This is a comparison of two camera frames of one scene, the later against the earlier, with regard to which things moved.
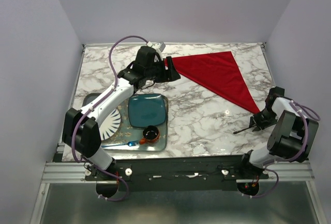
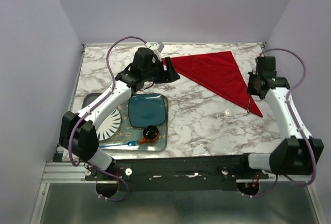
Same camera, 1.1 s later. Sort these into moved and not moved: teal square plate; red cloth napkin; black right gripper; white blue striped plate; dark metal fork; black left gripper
Moved: black right gripper; dark metal fork
Not moved: black left gripper; white blue striped plate; red cloth napkin; teal square plate
